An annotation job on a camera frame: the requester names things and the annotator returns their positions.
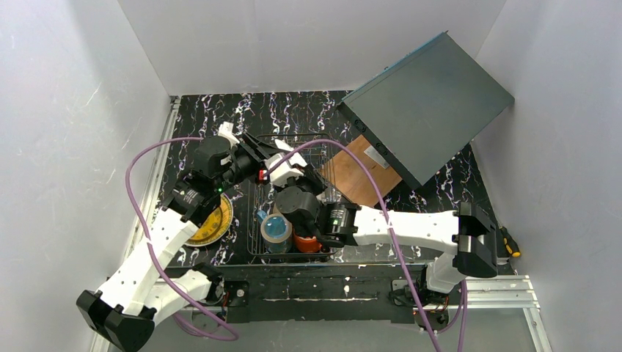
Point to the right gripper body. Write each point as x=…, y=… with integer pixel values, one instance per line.
x=311, y=179

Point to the orange ceramic mug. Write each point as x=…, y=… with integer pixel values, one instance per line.
x=306, y=244

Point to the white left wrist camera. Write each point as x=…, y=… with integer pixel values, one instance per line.
x=225, y=130

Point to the yellow black screwdriver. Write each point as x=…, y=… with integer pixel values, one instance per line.
x=509, y=243

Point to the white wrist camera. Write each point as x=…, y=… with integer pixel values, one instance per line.
x=284, y=172
x=225, y=130

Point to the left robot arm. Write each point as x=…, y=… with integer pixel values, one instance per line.
x=127, y=307

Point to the white plate red pattern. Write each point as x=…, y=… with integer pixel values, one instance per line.
x=286, y=153

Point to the wooden base board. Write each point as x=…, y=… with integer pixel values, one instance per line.
x=349, y=179

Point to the yellow patterned plate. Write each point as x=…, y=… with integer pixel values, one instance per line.
x=216, y=225

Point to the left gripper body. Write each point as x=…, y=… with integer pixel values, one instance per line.
x=250, y=151

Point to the dark grey tilted panel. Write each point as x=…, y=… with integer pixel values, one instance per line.
x=424, y=109

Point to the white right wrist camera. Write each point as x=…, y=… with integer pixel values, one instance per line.
x=284, y=172

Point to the blue butterfly mug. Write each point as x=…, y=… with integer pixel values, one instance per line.
x=276, y=232

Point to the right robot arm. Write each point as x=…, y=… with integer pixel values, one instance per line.
x=466, y=237

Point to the black wire dish rack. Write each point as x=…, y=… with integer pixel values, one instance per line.
x=308, y=214

